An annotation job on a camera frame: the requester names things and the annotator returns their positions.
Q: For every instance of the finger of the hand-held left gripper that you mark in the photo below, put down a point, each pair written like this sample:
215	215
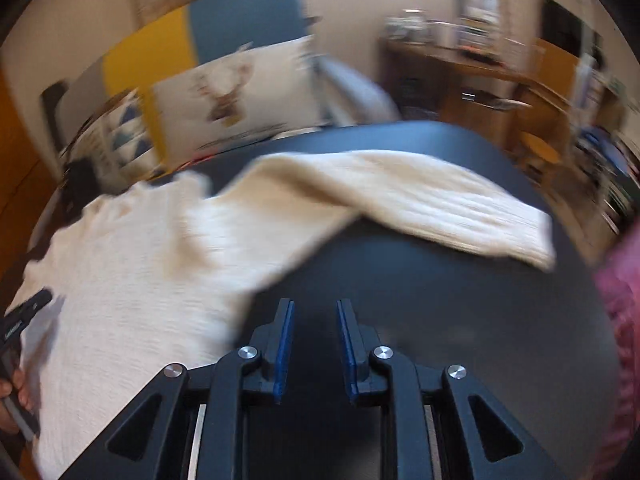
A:
25	312

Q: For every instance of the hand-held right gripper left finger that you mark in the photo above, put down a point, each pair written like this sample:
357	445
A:
285	350

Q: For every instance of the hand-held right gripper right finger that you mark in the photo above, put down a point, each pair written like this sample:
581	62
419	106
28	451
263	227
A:
345	350

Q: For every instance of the cream knit sweater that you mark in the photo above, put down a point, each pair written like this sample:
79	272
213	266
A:
150	270

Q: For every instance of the person's left hand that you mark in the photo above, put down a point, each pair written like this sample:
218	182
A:
22	397

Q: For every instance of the black handbag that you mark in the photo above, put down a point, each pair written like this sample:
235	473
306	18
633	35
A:
80	185

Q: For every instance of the wooden wardrobe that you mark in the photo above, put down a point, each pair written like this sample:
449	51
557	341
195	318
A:
20	170

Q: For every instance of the triangle pattern cushion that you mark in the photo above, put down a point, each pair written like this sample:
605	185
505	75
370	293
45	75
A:
120	130

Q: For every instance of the deer print cushion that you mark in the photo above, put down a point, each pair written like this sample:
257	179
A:
235	95

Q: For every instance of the pink padded jacket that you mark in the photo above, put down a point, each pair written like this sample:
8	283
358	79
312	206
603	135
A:
620	335

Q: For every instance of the wooden stool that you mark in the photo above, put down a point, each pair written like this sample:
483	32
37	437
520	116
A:
540	152

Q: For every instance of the wooden desk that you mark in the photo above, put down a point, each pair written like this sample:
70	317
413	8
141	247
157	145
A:
465	85

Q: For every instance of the grey yellow blue sofa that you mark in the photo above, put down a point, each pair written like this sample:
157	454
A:
240	20

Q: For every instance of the black monitor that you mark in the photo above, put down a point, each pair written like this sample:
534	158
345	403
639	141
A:
565	25

